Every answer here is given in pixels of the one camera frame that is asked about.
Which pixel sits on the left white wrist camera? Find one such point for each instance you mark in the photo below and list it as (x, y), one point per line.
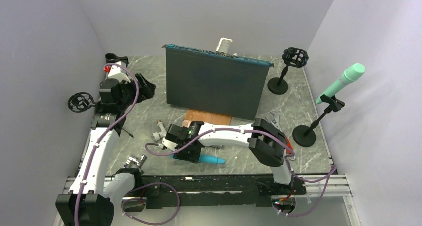
(115, 72)

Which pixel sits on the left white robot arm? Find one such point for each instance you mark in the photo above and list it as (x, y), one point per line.
(89, 202)

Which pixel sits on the white object behind panel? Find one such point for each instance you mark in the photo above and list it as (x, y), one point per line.
(223, 45)

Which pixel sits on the adjustable wrench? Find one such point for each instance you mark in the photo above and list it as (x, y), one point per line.
(273, 118)

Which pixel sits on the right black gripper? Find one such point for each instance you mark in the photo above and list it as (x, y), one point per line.
(193, 158)

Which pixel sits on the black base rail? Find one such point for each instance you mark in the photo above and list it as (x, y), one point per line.
(215, 190)

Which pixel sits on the black tripod shock-mount stand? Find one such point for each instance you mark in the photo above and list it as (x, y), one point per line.
(105, 113)

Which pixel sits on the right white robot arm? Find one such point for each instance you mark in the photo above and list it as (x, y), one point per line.
(267, 143)

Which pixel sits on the white plastic faucet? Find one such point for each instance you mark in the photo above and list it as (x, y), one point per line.
(156, 136)

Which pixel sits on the chrome metal faucet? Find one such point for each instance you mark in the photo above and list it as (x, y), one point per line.
(135, 162)

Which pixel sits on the dark grey upright panel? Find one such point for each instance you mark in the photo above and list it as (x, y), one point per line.
(214, 82)

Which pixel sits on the blue microphone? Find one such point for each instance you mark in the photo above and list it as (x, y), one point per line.
(208, 159)

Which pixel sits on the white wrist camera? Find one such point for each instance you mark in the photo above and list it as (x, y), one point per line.
(166, 144)
(115, 72)

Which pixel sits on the black round-base clip stand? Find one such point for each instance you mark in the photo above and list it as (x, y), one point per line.
(113, 58)

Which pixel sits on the mint green microphone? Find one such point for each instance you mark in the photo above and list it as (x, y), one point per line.
(350, 75)

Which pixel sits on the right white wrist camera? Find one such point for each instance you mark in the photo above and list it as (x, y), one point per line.
(166, 144)

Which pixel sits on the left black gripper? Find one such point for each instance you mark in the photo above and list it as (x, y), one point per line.
(147, 91)

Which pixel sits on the black clip stand right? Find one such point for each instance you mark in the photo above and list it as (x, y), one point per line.
(305, 136)

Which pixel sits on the wooden board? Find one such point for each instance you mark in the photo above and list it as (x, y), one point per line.
(207, 117)

